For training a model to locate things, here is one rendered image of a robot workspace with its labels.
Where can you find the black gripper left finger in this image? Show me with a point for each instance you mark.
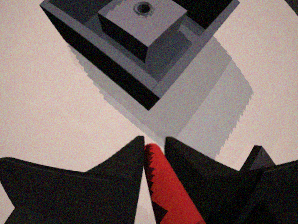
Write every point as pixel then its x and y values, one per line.
pixel 106 194

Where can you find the red peg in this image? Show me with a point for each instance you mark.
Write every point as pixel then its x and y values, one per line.
pixel 171 203

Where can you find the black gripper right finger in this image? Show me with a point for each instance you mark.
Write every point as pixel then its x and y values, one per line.
pixel 222 194

